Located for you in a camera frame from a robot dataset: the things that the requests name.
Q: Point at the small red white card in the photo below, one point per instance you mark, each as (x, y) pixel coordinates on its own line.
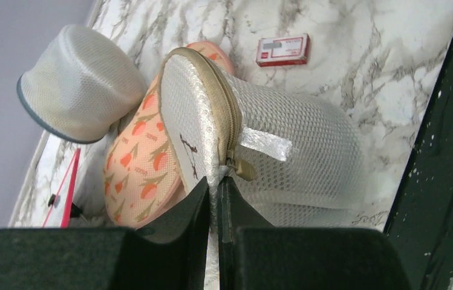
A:
(283, 51)

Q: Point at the black mounting rail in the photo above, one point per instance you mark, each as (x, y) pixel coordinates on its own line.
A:
(420, 223)

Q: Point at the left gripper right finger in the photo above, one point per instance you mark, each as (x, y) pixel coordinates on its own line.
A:
(253, 254)

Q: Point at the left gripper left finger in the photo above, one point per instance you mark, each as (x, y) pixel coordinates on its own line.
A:
(167, 253)

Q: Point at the orange tulip print laundry bag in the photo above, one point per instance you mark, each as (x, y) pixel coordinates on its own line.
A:
(142, 160)

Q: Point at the white cylindrical mesh laundry bag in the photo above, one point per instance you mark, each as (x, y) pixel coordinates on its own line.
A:
(81, 84)

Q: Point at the pink framed whiteboard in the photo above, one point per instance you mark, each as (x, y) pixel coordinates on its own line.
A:
(60, 204)

